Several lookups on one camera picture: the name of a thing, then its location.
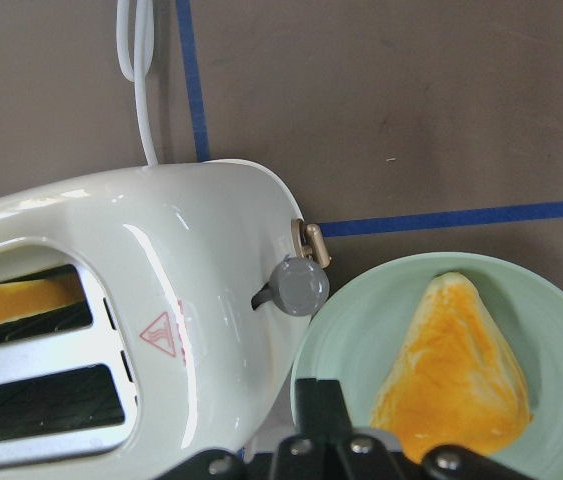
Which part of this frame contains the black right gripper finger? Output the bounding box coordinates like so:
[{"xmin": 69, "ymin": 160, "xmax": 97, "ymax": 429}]
[{"xmin": 293, "ymin": 378, "xmax": 353, "ymax": 440}]

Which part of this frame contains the white toaster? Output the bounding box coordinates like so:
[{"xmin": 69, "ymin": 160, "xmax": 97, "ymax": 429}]
[{"xmin": 0, "ymin": 159, "xmax": 309, "ymax": 479}]

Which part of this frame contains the toast slice in toaster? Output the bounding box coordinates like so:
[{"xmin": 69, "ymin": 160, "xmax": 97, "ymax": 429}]
[{"xmin": 0, "ymin": 274, "xmax": 85, "ymax": 325}]

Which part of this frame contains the green plate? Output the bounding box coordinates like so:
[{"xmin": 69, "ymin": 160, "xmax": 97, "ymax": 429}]
[{"xmin": 292, "ymin": 252, "xmax": 563, "ymax": 479}]

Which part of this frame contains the toasted bread on plate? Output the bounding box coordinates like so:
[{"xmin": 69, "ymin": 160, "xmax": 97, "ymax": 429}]
[{"xmin": 370, "ymin": 272, "xmax": 533, "ymax": 463}]

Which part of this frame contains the white toaster power cable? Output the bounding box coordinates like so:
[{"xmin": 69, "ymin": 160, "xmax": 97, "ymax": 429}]
[{"xmin": 115, "ymin": 0, "xmax": 160, "ymax": 169}]

